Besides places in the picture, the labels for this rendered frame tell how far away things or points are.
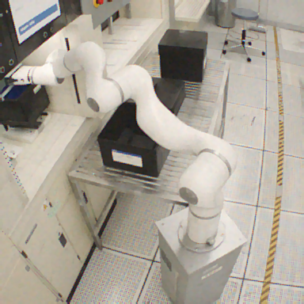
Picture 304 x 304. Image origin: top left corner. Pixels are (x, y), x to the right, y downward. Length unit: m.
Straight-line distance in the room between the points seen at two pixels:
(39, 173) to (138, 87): 0.65
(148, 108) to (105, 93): 0.13
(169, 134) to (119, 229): 1.35
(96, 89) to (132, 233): 1.38
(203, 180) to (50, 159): 0.81
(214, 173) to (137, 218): 1.38
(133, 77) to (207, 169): 0.36
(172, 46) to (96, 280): 1.53
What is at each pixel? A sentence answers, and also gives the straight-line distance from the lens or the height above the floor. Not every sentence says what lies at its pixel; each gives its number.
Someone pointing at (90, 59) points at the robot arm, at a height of 1.40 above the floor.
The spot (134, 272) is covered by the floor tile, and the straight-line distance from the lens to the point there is 2.04.
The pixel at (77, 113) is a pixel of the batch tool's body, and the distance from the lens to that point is 1.67.
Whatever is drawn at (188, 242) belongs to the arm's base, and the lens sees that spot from 1.24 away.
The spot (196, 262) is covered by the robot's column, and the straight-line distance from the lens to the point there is 1.22.
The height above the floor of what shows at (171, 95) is 0.86.
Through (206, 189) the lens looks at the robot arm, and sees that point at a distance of 0.90.
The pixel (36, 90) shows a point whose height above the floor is 1.09.
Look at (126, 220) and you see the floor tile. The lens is 2.24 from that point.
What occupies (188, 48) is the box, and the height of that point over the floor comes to 1.00.
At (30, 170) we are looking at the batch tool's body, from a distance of 1.48.
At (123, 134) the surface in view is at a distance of 1.66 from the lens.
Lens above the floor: 1.86
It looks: 44 degrees down
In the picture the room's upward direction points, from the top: 4 degrees counter-clockwise
